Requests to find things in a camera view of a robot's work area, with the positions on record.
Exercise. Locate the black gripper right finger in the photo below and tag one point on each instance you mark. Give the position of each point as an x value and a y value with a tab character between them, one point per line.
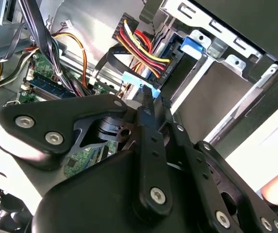
201	170

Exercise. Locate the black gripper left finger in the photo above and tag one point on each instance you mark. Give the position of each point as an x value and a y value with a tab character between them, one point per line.
56	111

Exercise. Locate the hard disk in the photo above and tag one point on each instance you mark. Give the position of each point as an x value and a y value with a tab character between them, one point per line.
191	46

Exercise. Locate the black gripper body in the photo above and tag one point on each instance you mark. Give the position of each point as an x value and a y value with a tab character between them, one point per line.
92	201

